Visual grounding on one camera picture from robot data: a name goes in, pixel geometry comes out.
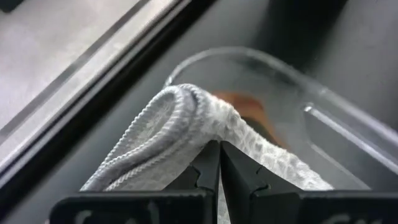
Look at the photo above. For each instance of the clear plastic bin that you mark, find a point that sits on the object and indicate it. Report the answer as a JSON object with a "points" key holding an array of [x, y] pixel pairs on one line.
{"points": [[342, 130]]}

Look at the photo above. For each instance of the pale waffle weave towel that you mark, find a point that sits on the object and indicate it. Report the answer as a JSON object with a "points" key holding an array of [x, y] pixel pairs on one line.
{"points": [[174, 124]]}

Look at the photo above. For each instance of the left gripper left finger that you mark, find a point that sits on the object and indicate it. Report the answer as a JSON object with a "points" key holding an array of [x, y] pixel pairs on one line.
{"points": [[199, 177]]}

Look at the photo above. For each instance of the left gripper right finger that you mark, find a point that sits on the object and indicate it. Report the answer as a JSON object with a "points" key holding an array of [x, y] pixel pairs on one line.
{"points": [[248, 186]]}

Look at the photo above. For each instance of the orange microfiber towel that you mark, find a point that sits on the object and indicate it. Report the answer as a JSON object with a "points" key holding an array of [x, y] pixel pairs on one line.
{"points": [[248, 105]]}

